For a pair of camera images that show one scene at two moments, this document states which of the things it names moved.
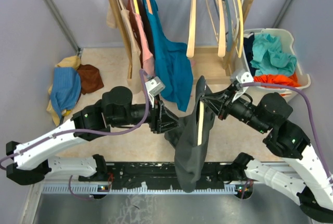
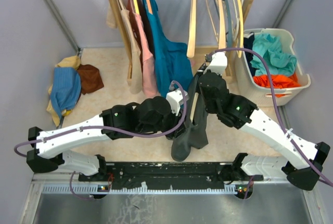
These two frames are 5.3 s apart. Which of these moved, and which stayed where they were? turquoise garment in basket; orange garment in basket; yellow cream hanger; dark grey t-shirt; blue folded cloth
Moved: dark grey t-shirt
Stayed: blue folded cloth; yellow cream hanger; turquoise garment in basket; orange garment in basket
